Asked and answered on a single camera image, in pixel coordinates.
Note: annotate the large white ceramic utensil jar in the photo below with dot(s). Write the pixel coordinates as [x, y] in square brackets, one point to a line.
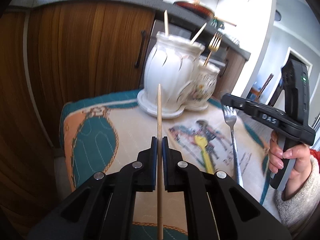
[172, 65]

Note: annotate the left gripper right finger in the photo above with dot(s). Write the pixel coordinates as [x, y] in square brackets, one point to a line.
[216, 206]

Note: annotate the yellow green plastic spoon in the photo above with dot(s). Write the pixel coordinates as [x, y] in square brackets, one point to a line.
[202, 143]

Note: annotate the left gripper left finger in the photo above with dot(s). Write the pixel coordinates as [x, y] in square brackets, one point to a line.
[102, 207]

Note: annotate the right hand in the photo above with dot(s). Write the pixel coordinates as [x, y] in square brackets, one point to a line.
[301, 170]

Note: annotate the patterned quilted table mat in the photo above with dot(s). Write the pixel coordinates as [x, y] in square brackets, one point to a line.
[105, 133]

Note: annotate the grey kitchen countertop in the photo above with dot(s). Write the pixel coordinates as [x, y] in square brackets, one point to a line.
[188, 19]

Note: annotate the small floral ceramic jar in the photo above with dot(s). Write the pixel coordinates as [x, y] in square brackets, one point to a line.
[205, 84]

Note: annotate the wooden cabinet doors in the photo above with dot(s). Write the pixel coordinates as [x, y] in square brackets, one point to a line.
[50, 56]

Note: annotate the black cabinet door handle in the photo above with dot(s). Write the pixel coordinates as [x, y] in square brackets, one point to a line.
[143, 36]

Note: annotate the wooden chair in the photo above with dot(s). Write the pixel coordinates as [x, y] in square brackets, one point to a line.
[258, 92]

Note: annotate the gold fork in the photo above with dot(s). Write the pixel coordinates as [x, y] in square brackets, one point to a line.
[213, 46]

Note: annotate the wooden chopstick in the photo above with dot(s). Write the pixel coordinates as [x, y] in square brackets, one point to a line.
[159, 165]
[166, 23]
[198, 33]

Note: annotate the silver steel fork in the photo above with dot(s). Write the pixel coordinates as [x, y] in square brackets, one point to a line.
[230, 119]

